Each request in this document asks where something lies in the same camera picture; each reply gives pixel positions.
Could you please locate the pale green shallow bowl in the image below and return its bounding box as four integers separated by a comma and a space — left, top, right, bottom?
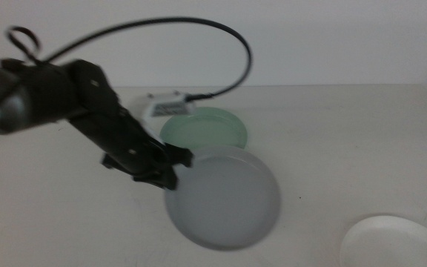
159, 106, 249, 151

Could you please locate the grey shallow bowl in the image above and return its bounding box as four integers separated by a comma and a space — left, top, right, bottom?
164, 145, 282, 251

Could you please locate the white shallow bowl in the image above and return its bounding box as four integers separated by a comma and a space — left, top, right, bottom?
339, 214, 427, 267

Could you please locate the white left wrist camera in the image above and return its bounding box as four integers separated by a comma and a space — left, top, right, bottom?
127, 90, 196, 145

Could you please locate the black left camera cable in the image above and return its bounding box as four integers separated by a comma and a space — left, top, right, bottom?
5, 16, 254, 101

